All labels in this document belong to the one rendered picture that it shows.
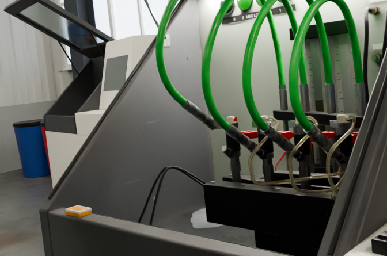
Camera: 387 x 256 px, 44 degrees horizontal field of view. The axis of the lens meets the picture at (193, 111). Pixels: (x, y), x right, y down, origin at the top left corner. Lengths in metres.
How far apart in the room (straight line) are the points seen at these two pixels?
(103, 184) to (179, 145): 0.27
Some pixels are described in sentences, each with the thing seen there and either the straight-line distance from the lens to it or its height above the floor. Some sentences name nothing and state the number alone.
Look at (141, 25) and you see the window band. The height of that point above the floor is 1.92.
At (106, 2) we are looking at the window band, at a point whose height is 2.35.
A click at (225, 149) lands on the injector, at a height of 1.05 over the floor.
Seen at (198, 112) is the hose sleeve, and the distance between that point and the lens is 0.90.
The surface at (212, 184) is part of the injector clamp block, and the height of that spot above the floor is 0.98.
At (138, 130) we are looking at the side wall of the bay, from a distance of 1.21.
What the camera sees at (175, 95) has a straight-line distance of 0.86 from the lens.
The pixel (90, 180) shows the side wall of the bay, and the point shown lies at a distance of 1.13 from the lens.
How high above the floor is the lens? 1.21
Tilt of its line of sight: 4 degrees down
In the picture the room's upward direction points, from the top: 6 degrees counter-clockwise
